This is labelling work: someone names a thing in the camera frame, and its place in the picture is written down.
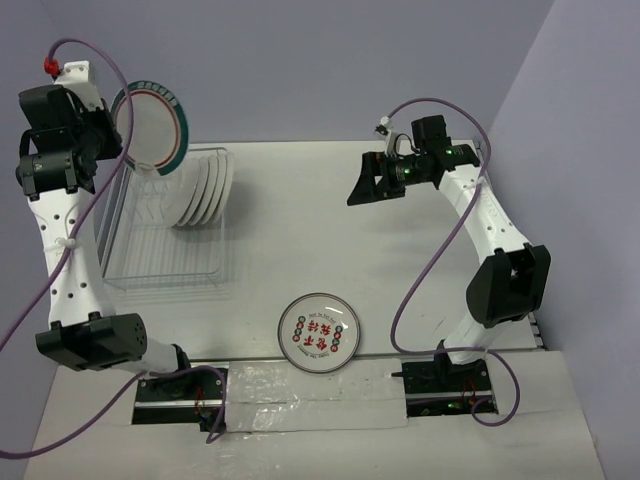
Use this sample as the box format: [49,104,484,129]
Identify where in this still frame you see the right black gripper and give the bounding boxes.
[347,151,431,206]

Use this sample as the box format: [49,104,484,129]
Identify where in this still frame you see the teal red ring plate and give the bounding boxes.
[125,80,189,178]
[171,164,207,226]

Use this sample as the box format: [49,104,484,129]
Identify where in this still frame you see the hao shi plate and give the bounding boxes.
[187,155,218,226]
[197,154,226,225]

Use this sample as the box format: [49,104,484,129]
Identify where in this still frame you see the teal rim plate steam logo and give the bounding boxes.
[203,150,227,224]

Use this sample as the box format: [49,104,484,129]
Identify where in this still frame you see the orange sunburst plate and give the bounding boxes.
[213,151,235,222]

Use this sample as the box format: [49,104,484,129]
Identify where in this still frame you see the red character plate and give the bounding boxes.
[277,292,361,374]

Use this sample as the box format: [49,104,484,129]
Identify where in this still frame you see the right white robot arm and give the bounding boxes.
[347,115,551,391]

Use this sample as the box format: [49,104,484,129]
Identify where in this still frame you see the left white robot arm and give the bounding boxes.
[16,85,196,399]

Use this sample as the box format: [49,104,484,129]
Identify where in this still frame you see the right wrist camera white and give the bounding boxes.
[374,116,401,157]

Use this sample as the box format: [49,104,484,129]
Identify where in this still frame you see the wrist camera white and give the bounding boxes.
[374,116,401,157]
[44,57,105,112]

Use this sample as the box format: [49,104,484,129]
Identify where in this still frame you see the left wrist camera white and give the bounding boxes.
[44,57,105,112]

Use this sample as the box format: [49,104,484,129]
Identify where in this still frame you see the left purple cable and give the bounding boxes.
[0,39,229,460]

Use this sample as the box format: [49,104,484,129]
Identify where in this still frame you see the purple cable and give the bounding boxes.
[389,97,521,426]
[0,39,229,460]

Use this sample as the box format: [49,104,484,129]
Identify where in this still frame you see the wire dish rack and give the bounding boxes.
[99,147,228,291]

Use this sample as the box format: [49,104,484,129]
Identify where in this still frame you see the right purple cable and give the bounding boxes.
[389,97,521,426]

